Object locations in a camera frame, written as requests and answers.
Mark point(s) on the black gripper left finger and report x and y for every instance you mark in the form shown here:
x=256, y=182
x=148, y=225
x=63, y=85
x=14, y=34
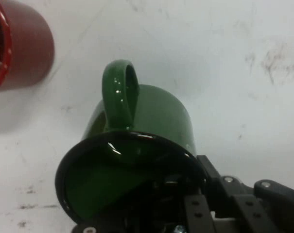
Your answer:
x=197, y=213

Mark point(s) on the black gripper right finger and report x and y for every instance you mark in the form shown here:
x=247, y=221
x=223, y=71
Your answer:
x=278, y=208

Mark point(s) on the green enamel mug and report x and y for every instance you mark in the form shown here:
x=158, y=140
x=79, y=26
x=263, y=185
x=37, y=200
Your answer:
x=159, y=114

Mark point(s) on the red enamel mug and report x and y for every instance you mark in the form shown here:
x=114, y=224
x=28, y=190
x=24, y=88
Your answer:
x=27, y=46

